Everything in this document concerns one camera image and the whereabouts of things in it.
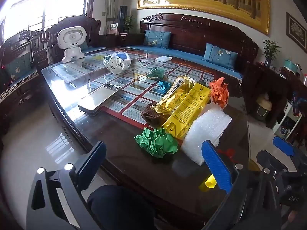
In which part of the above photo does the wooden corner table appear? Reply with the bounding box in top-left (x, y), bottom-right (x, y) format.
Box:
top-left (117, 32), bottom-right (144, 47)

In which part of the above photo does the bamboo plant in vase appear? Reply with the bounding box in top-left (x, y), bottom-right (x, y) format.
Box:
top-left (262, 39), bottom-right (281, 67)

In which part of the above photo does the window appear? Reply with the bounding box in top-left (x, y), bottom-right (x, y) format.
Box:
top-left (0, 0), bottom-right (93, 41)

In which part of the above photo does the potted green plant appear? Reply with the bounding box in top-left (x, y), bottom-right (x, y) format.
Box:
top-left (123, 16), bottom-right (135, 33)

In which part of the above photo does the brown knit hat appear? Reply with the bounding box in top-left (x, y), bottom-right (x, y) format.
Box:
top-left (141, 102), bottom-right (168, 128)

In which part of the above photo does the orange crumpled paper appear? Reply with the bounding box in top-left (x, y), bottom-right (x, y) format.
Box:
top-left (209, 77), bottom-right (229, 109)

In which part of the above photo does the white plastic bag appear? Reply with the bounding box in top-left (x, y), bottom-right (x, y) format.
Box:
top-left (103, 51), bottom-right (132, 75)

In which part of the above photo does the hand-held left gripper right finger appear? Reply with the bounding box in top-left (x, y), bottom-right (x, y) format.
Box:
top-left (201, 140), bottom-right (264, 230)

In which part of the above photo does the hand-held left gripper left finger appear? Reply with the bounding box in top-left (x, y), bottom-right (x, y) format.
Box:
top-left (26, 141), bottom-right (107, 230)

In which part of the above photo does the green floral cushion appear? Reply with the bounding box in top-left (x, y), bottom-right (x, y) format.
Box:
top-left (5, 54), bottom-right (33, 81)

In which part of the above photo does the dark wooden side cabinet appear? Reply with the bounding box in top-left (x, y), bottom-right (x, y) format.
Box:
top-left (242, 62), bottom-right (307, 130)

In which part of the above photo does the person's dark trouser leg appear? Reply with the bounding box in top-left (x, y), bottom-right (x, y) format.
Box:
top-left (86, 184), bottom-right (159, 230)

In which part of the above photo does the dark wooden coffee table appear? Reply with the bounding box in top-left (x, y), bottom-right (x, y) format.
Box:
top-left (41, 47), bottom-right (251, 223)

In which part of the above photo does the small framed flower picture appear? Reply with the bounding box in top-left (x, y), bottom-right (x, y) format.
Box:
top-left (285, 12), bottom-right (307, 47)

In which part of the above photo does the teal electric kettle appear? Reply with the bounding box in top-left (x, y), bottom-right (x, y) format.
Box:
top-left (284, 57), bottom-right (299, 74)

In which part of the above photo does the silver smartphone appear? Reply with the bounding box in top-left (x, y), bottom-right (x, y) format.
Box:
top-left (77, 83), bottom-right (123, 115)

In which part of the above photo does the carved wooden armchair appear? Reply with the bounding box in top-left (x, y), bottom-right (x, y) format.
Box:
top-left (0, 15), bottom-right (101, 101)

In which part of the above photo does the blue sofa seat pad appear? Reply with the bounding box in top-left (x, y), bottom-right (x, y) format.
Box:
top-left (126, 45), bottom-right (244, 79)

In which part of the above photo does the black tower air conditioner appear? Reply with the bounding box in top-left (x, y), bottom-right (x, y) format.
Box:
top-left (119, 5), bottom-right (128, 33)

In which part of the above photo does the yellow carton box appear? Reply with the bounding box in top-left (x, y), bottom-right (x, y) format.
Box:
top-left (162, 81), bottom-right (212, 140)

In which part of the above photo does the patterned curtain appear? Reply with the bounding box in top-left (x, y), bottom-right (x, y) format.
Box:
top-left (104, 0), bottom-right (123, 23)

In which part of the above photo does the white robot toy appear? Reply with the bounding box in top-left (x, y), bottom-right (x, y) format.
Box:
top-left (57, 26), bottom-right (87, 67)

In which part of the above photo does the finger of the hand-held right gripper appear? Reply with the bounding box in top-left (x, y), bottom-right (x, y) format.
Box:
top-left (256, 136), bottom-right (303, 180)

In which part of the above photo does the gold snack wrapper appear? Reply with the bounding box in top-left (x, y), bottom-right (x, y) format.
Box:
top-left (153, 75), bottom-right (195, 114)

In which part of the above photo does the dark green crumpled paper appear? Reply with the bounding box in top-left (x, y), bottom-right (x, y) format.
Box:
top-left (146, 67), bottom-right (169, 82)

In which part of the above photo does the blue floral cushion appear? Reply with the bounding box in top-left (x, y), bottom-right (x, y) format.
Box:
top-left (203, 43), bottom-right (238, 71)
top-left (143, 30), bottom-right (172, 49)

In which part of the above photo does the white storage shelf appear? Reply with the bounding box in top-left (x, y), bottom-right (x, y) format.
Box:
top-left (272, 101), bottom-right (303, 140)

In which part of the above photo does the white foam sheet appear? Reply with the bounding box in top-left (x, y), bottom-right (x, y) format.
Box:
top-left (180, 105), bottom-right (233, 166)

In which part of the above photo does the blue crumpled foil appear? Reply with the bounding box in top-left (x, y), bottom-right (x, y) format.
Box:
top-left (157, 80), bottom-right (172, 94)

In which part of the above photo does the carved wooden sofa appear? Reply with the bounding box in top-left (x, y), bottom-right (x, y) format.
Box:
top-left (119, 13), bottom-right (259, 87)

